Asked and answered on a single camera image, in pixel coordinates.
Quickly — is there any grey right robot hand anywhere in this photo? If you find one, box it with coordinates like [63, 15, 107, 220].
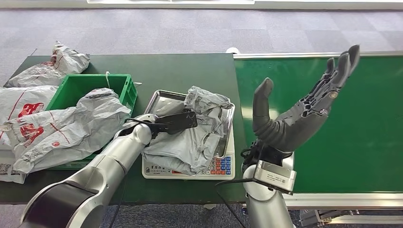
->
[252, 45, 360, 153]

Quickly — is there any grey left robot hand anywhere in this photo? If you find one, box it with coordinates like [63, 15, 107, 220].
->
[148, 101, 187, 118]

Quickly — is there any plain grey mailer package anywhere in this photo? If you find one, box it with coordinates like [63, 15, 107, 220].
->
[142, 85, 235, 176]

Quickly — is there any green conveyor belt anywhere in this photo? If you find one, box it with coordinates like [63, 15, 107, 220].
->
[226, 47, 403, 209]

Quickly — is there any large grey red-print mailer package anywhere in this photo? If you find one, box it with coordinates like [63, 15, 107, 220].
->
[0, 88, 132, 175]

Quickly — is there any small grey knotted mailer package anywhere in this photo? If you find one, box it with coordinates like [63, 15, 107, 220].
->
[6, 41, 91, 88]

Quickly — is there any white red-print mailer package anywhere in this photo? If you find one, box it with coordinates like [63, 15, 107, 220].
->
[0, 85, 59, 150]

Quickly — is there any white package with barcode label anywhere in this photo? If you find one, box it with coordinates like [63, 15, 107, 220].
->
[0, 149, 27, 185]

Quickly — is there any steel scale tray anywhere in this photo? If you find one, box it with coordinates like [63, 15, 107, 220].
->
[144, 89, 236, 160]

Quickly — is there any white electronic scale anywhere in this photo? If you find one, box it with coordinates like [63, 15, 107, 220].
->
[142, 127, 236, 181]

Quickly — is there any green plastic crate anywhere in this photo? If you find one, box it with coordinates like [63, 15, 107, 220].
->
[45, 74, 138, 171]

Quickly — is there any black left wrist camera bracket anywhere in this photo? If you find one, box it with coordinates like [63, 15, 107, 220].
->
[151, 109, 198, 135]

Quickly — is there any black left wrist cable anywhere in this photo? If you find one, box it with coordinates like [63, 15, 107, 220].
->
[124, 117, 161, 139]

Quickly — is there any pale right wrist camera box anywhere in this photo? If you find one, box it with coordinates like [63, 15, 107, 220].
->
[253, 160, 297, 193]

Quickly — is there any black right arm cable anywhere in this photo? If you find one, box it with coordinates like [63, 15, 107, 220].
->
[215, 178, 256, 228]

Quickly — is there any aluminium conveyor support frame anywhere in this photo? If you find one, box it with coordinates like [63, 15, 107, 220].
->
[299, 209, 403, 227]

